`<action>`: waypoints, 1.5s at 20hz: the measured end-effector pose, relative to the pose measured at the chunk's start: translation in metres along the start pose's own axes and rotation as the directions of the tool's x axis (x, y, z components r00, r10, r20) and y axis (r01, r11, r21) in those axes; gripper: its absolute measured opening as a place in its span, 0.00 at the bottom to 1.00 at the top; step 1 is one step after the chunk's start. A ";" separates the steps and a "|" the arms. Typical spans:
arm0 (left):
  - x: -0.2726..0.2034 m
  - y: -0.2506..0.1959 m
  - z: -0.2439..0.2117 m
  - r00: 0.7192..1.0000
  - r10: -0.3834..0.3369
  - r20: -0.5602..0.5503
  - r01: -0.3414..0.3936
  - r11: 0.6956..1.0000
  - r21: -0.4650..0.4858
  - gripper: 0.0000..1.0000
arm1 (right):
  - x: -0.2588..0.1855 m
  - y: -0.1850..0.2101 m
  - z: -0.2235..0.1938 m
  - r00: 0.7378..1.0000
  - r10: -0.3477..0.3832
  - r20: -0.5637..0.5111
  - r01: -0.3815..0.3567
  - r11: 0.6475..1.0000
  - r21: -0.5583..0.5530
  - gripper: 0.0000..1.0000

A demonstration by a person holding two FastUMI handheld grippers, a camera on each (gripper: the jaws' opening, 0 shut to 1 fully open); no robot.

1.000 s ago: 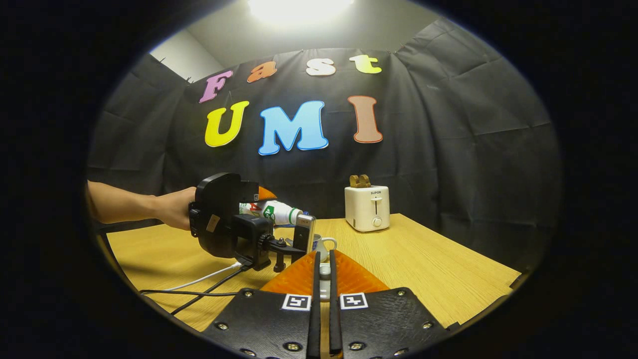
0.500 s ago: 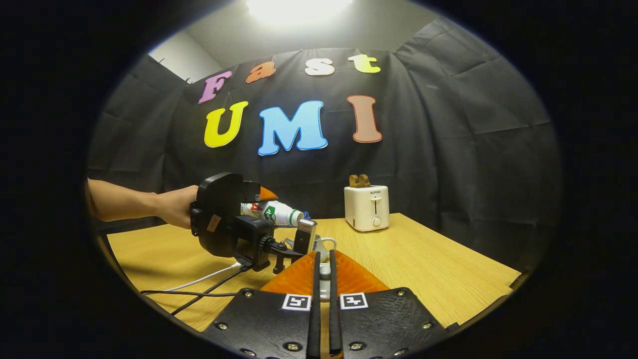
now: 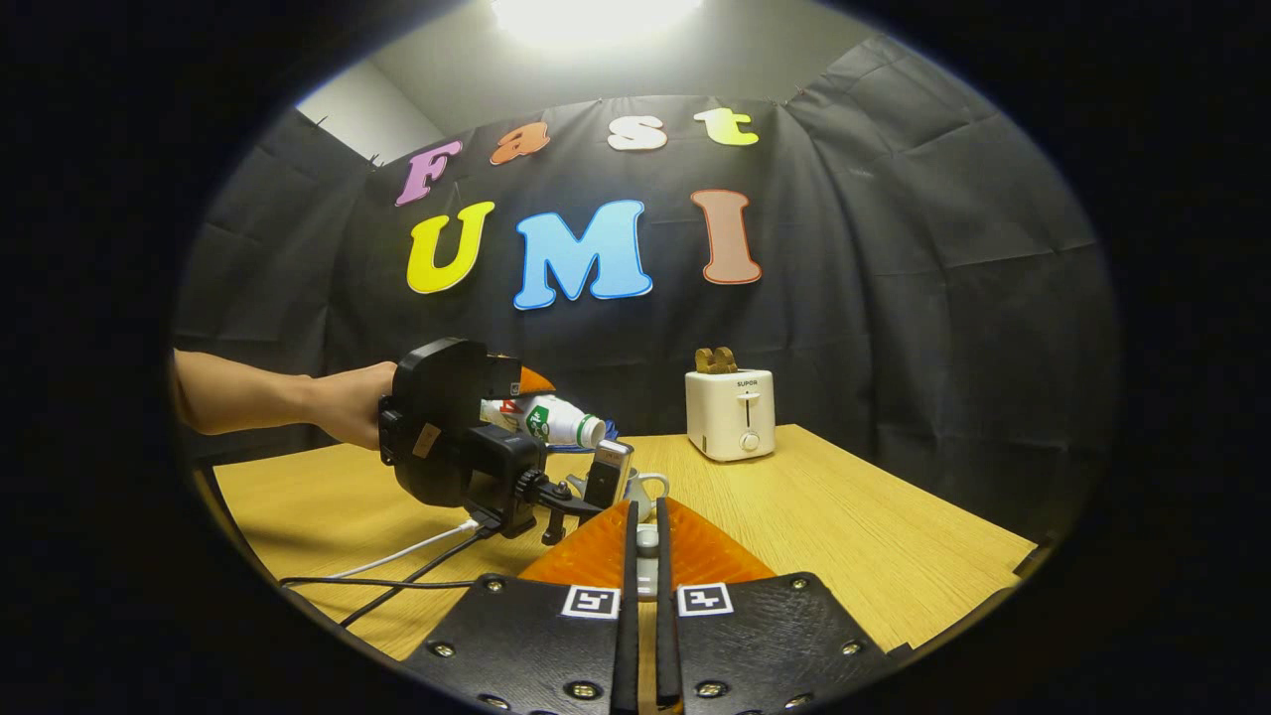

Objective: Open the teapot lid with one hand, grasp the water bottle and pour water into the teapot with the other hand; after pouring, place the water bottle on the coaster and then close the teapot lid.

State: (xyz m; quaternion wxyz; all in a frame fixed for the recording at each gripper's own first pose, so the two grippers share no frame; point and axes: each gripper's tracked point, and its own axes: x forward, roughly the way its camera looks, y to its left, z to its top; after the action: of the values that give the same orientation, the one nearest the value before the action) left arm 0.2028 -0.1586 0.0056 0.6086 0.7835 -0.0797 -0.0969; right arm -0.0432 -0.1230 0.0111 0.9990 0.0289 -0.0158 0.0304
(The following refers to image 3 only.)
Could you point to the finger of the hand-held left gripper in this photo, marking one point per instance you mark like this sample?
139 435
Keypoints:
534 382

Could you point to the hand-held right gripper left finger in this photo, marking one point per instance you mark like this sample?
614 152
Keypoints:
626 645

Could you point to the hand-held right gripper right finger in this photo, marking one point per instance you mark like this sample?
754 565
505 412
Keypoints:
667 645

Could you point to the white water bottle green label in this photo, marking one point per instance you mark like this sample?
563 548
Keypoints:
556 419

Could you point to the white blue-patterned teacup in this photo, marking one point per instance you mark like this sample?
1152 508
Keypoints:
643 492

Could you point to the brown toast slice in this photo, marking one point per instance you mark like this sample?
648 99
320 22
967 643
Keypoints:
705 360
727 359

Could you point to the white toaster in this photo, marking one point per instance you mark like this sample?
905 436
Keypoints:
730 417

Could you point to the ceiling light panel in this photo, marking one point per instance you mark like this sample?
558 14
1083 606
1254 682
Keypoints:
596 15

